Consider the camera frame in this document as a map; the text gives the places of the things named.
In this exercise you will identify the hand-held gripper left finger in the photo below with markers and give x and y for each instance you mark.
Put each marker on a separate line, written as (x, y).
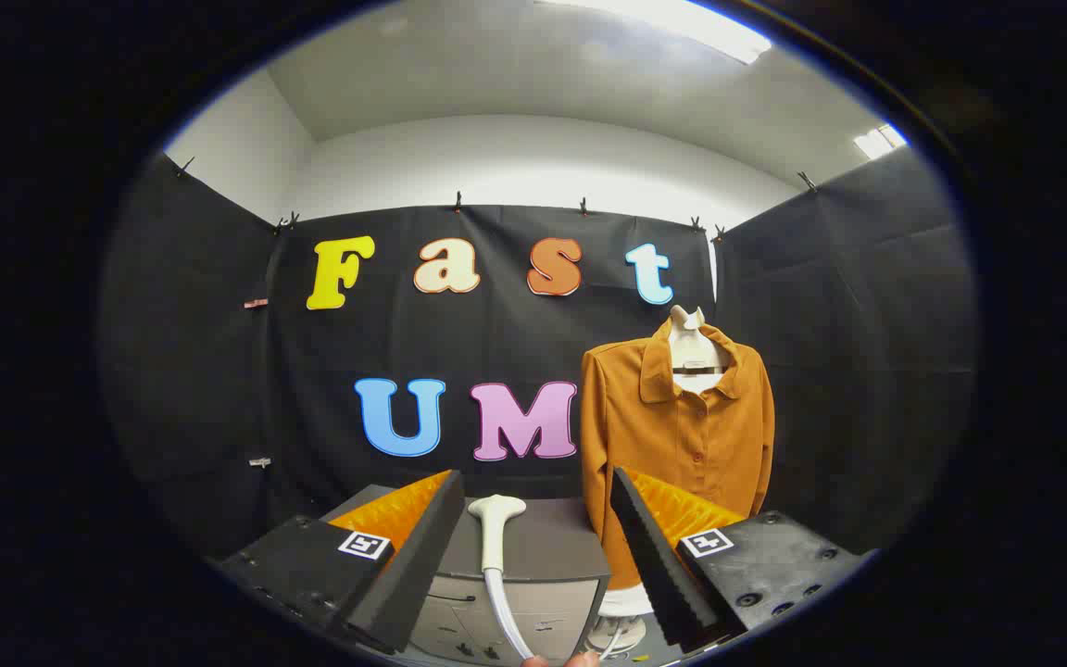
(422, 556)

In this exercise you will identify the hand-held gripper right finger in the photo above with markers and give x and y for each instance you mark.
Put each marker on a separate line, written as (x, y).
(654, 556)

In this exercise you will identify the white garment steamer head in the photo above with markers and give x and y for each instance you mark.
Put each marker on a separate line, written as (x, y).
(494, 537)

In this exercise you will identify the brown button shirt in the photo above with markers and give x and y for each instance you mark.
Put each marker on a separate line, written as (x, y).
(672, 435)

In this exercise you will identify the grey cabinet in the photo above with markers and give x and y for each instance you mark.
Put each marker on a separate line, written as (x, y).
(547, 542)

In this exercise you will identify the row of black clips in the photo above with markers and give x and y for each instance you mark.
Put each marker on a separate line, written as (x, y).
(458, 200)

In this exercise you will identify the small ceiling light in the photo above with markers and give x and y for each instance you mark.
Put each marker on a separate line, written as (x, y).
(878, 141)

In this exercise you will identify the large ceiling light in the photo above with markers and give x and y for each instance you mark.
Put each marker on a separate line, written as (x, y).
(672, 23)

